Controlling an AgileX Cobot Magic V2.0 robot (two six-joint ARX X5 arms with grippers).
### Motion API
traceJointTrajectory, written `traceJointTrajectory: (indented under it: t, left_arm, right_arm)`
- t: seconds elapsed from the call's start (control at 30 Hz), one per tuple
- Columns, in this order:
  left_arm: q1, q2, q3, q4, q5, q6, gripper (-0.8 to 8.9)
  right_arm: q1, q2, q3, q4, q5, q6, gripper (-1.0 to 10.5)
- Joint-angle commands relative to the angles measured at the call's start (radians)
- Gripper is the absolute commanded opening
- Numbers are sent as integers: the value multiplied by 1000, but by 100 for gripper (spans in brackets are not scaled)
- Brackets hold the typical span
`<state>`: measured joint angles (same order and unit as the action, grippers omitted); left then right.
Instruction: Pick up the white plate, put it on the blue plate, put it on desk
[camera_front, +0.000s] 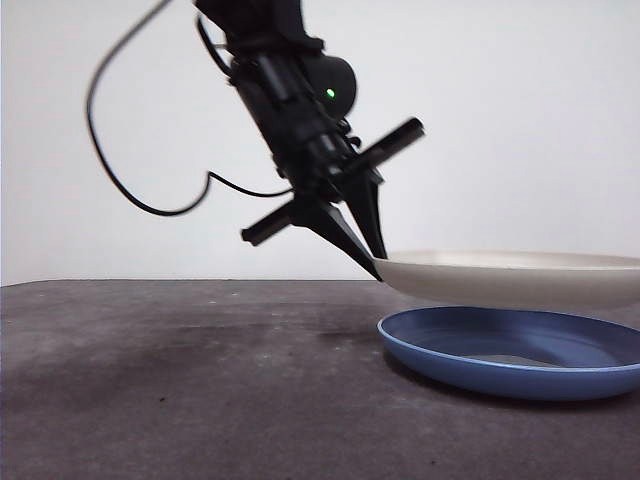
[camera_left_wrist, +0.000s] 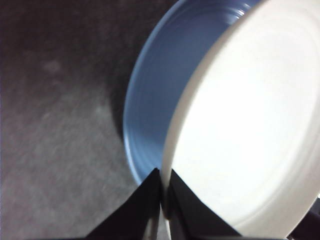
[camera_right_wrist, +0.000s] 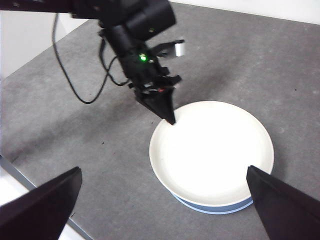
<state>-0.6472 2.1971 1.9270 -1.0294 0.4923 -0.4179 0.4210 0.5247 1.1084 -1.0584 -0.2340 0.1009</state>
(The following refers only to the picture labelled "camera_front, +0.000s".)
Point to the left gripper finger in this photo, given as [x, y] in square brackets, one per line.
[367, 210]
[335, 225]

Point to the white round plate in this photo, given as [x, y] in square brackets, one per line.
[500, 280]

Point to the blue round plate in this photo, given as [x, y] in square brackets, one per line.
[450, 360]

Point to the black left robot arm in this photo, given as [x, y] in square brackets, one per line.
[270, 60]

